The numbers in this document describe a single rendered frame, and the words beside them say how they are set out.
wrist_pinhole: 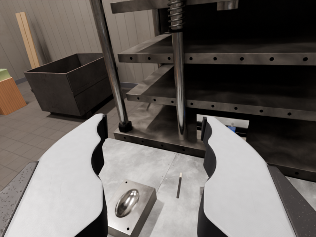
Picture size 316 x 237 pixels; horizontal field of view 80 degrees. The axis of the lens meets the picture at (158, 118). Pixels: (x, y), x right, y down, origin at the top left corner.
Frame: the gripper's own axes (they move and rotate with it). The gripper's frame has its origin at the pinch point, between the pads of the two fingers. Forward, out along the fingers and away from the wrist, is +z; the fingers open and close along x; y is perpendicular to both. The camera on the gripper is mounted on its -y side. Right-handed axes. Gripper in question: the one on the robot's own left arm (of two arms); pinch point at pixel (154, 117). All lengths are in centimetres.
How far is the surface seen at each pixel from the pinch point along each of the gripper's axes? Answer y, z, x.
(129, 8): -3, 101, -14
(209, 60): 16, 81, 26
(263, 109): 36, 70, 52
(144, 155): 67, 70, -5
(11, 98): 159, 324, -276
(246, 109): 38, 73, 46
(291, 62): 13, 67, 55
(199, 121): 51, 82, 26
